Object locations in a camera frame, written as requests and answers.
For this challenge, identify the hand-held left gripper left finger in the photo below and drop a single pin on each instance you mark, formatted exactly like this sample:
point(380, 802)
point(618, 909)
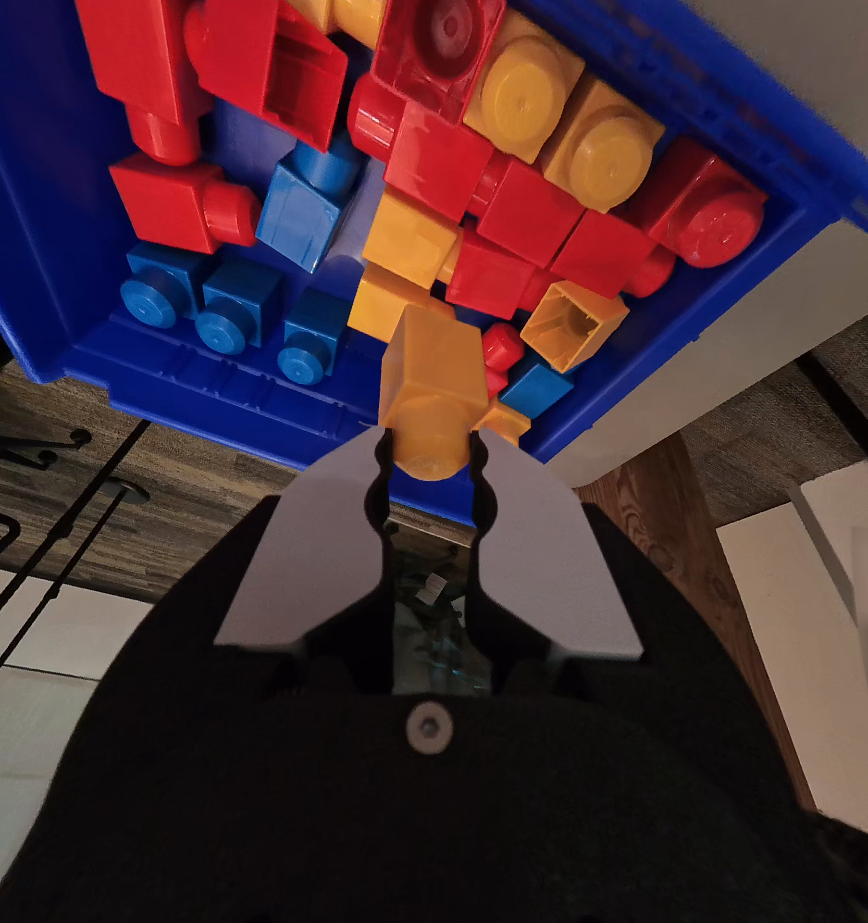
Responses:
point(311, 548)

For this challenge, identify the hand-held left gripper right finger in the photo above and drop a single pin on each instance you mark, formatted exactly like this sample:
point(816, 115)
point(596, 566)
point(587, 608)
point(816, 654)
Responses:
point(549, 555)

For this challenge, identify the yellow toy block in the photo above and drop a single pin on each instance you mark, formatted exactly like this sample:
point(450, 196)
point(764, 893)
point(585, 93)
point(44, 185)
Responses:
point(434, 360)

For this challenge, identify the pile of colourful toy blocks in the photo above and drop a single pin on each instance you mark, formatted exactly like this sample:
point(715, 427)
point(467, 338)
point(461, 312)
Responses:
point(434, 166)

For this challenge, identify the blue plastic bin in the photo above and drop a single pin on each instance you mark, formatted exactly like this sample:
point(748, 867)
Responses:
point(37, 216)

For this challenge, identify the black floor tripod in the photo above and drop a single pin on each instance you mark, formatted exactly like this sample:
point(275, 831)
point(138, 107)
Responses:
point(77, 438)

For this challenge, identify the white panel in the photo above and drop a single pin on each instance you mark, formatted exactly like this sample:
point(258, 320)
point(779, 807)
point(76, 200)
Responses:
point(45, 721)
point(802, 649)

